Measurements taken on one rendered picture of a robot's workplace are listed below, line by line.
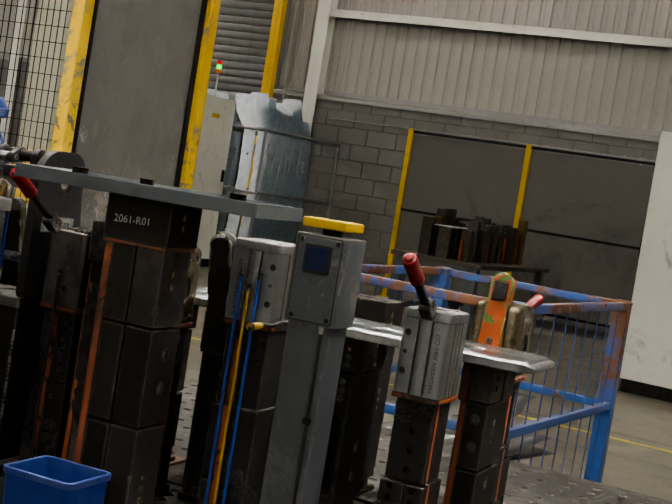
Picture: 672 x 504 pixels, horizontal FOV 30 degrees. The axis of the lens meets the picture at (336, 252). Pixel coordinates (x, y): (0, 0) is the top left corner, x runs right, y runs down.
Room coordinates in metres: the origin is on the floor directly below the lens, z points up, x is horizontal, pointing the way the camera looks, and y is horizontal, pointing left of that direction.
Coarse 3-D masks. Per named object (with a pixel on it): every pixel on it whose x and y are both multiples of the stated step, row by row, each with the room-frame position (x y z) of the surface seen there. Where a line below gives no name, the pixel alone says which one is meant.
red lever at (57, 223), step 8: (16, 176) 1.74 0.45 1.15; (16, 184) 1.75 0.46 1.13; (24, 184) 1.75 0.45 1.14; (32, 184) 1.77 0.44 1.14; (24, 192) 1.76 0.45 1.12; (32, 192) 1.77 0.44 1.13; (32, 200) 1.79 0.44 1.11; (40, 200) 1.80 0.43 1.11; (40, 208) 1.81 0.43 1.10; (48, 216) 1.82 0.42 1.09; (56, 216) 1.83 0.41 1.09; (48, 224) 1.83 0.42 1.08; (56, 224) 1.83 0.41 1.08
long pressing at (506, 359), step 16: (368, 320) 1.98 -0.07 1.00; (352, 336) 1.81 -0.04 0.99; (368, 336) 1.81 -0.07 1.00; (384, 336) 1.80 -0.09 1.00; (400, 336) 1.80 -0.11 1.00; (464, 352) 1.75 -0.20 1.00; (480, 352) 1.79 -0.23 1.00; (496, 352) 1.82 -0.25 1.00; (512, 352) 1.86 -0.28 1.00; (496, 368) 1.73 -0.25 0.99; (512, 368) 1.72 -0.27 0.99; (528, 368) 1.73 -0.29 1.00; (544, 368) 1.79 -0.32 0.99
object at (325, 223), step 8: (304, 216) 1.56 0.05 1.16; (304, 224) 1.56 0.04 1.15; (312, 224) 1.55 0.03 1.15; (320, 224) 1.55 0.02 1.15; (328, 224) 1.55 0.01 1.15; (336, 224) 1.54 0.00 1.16; (344, 224) 1.54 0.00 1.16; (352, 224) 1.55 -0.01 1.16; (360, 224) 1.58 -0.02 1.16; (328, 232) 1.56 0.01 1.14; (336, 232) 1.56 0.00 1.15; (344, 232) 1.54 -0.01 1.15; (352, 232) 1.56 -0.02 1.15; (360, 232) 1.58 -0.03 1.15
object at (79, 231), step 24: (72, 240) 1.83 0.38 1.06; (48, 264) 1.84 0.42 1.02; (72, 264) 1.83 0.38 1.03; (48, 288) 1.84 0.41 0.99; (72, 288) 1.83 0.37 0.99; (48, 312) 1.85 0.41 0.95; (72, 312) 1.83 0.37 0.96; (48, 336) 1.83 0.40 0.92; (72, 336) 1.83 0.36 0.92; (48, 360) 1.85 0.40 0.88; (72, 360) 1.84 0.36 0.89; (48, 384) 1.84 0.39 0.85; (48, 408) 1.84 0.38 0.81; (24, 432) 1.85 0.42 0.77; (48, 432) 1.83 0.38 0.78; (24, 456) 1.85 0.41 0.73
